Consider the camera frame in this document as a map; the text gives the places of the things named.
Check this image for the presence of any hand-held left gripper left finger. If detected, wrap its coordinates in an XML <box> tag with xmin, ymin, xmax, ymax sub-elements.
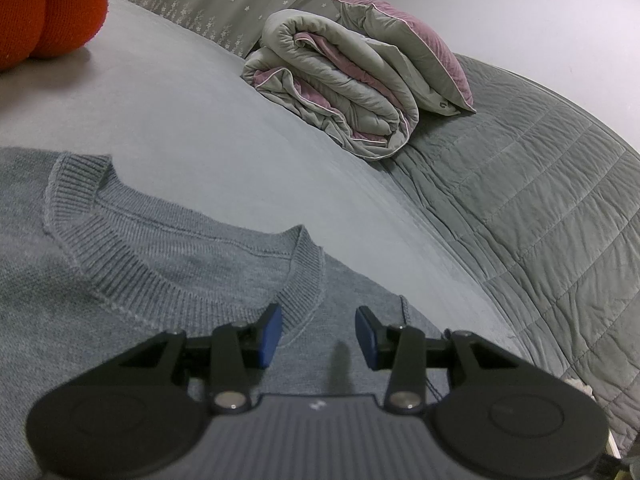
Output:
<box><xmin>120</xmin><ymin>302</ymin><xmax>283</xmax><ymax>415</ymax></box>

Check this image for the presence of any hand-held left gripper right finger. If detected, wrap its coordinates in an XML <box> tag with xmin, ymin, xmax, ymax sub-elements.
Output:
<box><xmin>354</xmin><ymin>305</ymin><xmax>521</xmax><ymax>415</ymax></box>

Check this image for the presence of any grey knitted sweater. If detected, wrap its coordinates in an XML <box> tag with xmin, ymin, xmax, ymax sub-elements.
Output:
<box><xmin>0</xmin><ymin>147</ymin><xmax>451</xmax><ymax>480</ymax></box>

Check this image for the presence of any grey quilted bedspread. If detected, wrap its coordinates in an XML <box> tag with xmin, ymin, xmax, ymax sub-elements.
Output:
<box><xmin>380</xmin><ymin>55</ymin><xmax>640</xmax><ymax>461</ymax></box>

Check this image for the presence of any small white object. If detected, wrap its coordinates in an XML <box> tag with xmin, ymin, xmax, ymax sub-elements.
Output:
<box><xmin>565</xmin><ymin>379</ymin><xmax>596</xmax><ymax>402</ymax></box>

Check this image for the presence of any folded grey pink quilt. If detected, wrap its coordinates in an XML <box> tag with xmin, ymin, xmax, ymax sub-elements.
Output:
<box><xmin>240</xmin><ymin>9</ymin><xmax>421</xmax><ymax>162</ymax></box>

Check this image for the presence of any grey pink pillow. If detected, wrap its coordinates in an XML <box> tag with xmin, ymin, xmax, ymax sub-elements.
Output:
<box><xmin>331</xmin><ymin>0</ymin><xmax>477</xmax><ymax>117</ymax></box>

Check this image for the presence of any orange pumpkin plush cushion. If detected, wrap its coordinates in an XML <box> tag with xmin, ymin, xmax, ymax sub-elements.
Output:
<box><xmin>0</xmin><ymin>0</ymin><xmax>109</xmax><ymax>72</ymax></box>

